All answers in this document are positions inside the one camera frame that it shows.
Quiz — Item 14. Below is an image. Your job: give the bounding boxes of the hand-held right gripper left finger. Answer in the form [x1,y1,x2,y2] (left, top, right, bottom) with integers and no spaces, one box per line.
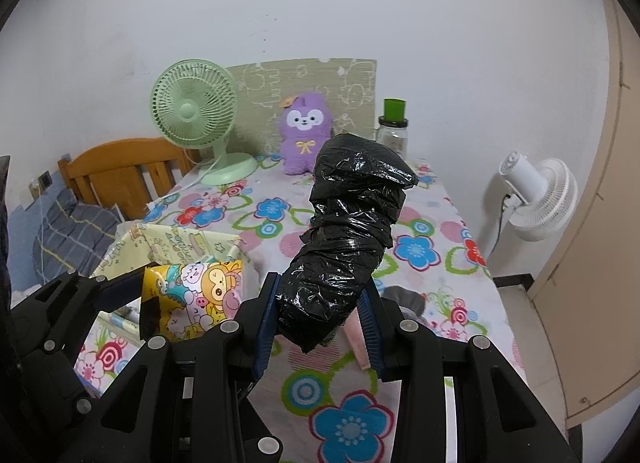
[60,272,283,463]

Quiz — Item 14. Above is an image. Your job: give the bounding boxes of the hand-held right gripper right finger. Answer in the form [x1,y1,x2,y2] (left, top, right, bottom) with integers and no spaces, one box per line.
[356,288,572,463]

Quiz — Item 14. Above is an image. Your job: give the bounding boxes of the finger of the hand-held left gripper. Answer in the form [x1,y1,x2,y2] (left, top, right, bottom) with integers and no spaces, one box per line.
[12,269,151,325]
[139,299,162,342]

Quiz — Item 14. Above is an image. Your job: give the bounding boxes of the yellow cartoon tissue packet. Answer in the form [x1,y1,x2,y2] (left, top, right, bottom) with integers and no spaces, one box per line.
[141,258,244,344]

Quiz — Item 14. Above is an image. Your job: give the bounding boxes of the yellow cartoon print storage box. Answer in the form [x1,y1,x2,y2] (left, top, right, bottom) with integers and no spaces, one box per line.
[90,223,242,340]

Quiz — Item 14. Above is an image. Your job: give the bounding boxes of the black plastic bag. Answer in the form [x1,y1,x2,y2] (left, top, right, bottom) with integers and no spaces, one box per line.
[276,133,419,355]

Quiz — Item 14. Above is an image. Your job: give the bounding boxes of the pink flat item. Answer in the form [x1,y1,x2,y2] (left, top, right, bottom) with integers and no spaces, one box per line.
[345,313,374,372]

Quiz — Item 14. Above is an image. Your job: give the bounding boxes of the grey sock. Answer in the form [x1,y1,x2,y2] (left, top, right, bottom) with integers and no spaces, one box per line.
[382,285,426,317]

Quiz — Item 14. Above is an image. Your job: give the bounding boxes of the blue plaid bedding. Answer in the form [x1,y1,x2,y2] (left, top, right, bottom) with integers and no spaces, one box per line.
[7,188,121,294]

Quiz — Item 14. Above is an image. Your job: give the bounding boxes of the floral tablecloth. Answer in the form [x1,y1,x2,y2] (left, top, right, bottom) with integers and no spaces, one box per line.
[75,153,524,463]

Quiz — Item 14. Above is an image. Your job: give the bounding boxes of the purple plush toy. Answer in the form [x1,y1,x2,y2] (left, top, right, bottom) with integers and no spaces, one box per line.
[277,94,333,177]

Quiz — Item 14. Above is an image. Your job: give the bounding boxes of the green desk fan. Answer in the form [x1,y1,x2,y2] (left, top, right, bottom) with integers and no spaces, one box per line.
[151,59,258,187]

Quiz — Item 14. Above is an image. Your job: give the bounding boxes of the glass jar with black lid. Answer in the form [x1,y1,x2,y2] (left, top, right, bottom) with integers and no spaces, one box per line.
[375,116,410,160]

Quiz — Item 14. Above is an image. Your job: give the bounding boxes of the white standing fan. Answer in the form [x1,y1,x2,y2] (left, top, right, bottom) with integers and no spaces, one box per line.
[492,153,579,244]

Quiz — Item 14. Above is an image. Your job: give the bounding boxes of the beige door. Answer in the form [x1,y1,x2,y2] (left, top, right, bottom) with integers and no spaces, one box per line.
[530,0,640,430]

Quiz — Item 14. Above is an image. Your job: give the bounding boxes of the green cartoon pattern board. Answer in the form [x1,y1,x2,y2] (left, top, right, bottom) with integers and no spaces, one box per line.
[227,58,377,157]

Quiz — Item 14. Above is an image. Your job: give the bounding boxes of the black fan cable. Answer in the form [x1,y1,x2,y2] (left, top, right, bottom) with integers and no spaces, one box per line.
[486,193,509,255]

